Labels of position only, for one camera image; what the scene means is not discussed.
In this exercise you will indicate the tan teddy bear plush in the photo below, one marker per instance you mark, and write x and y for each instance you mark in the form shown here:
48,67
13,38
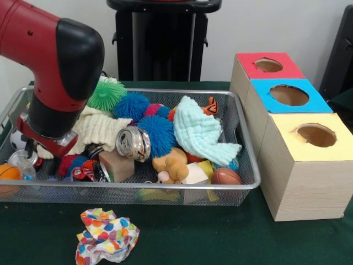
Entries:
172,167

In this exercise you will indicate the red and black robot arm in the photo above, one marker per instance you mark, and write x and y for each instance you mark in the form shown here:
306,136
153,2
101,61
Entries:
55,69

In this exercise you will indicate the brown football toy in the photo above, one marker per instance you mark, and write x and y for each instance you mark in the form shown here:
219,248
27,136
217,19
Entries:
226,176

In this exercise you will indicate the colourful polka dot cloth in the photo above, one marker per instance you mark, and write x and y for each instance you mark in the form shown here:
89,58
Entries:
107,234

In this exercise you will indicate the wooden box with three holes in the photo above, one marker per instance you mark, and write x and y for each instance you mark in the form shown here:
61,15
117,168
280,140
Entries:
311,187

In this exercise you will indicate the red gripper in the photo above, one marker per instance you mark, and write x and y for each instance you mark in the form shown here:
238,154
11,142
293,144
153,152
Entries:
52,147

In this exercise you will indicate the dark green table cloth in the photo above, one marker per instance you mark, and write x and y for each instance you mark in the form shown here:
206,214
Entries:
220,240
344,102

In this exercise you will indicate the cream waffle cloth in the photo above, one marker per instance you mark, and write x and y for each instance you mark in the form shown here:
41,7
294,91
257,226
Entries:
93,127

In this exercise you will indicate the black frame stand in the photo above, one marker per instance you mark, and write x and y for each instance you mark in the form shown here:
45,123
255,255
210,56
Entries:
339,55

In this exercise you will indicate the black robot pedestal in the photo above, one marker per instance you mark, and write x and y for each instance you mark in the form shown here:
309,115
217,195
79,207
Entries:
165,49

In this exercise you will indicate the black and white soccer ball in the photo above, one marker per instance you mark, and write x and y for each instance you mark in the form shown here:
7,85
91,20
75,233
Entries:
16,140

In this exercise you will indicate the orange tiger striped toy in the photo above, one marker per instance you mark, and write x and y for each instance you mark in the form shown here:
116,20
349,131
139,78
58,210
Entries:
211,106

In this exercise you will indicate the green spiky rubber ball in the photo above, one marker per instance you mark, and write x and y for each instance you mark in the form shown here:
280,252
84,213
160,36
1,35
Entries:
107,94

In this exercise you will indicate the light blue waffle cloth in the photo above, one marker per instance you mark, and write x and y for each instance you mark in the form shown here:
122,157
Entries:
198,129

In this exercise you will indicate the blue spiky rubber ball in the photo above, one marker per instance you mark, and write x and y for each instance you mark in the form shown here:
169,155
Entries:
131,106
160,135

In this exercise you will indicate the crushed silver drink can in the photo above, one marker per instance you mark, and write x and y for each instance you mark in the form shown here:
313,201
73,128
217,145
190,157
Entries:
133,143

